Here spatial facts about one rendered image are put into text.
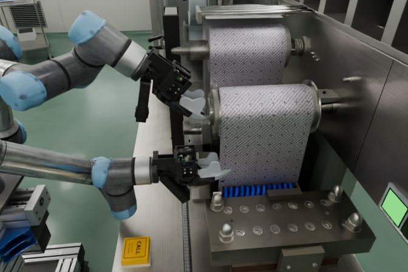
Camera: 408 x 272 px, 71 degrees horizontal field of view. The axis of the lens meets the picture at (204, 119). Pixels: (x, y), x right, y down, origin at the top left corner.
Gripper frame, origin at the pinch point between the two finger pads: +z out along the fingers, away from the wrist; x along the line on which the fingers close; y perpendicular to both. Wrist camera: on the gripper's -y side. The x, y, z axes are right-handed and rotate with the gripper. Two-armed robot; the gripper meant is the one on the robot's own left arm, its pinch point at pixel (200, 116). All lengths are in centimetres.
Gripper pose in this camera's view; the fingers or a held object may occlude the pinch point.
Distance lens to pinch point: 74.2
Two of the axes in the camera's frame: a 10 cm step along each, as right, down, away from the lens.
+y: 6.4, -6.8, -3.5
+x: -1.0, -5.3, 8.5
